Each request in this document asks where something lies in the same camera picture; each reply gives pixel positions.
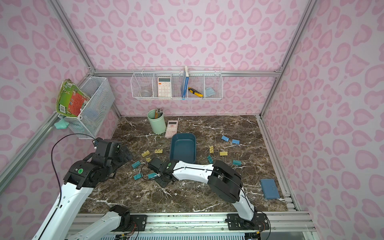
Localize large yellow binder clip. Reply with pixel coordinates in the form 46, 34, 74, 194
142, 150, 150, 158

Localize large teal binder clip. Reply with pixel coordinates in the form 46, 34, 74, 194
132, 161, 142, 169

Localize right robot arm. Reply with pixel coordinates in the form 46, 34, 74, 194
148, 158, 257, 226

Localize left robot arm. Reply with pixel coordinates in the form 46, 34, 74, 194
33, 138, 133, 240

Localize teal plastic storage box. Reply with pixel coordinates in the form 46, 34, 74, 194
170, 133, 197, 164

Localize blue storage box lid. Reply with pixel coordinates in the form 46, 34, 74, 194
260, 179, 280, 200

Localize white mesh side basket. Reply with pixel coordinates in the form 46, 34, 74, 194
59, 77, 115, 139

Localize pink calculator on table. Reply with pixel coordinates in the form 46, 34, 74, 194
165, 121, 179, 138

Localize mint green pencil cup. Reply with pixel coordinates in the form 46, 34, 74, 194
147, 109, 167, 135

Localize pencils in cup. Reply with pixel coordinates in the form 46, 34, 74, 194
155, 109, 163, 119

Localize mint star-shaped hook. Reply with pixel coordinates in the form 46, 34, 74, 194
54, 119, 69, 130

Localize green red booklet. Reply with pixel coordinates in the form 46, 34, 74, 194
56, 79, 91, 117

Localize clear tape roll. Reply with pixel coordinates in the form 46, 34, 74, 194
140, 88, 153, 98

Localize yellow utility knife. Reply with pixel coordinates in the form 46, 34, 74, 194
188, 88, 204, 98

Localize white calculator in basket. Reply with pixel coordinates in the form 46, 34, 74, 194
158, 77, 172, 98

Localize blue book in basket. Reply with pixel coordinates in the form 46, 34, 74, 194
181, 66, 190, 100

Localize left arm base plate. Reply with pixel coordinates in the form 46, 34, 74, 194
114, 215, 148, 233

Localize white wire wall basket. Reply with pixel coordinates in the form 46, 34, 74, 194
131, 67, 224, 100

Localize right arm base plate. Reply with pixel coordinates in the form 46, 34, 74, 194
225, 213, 270, 232

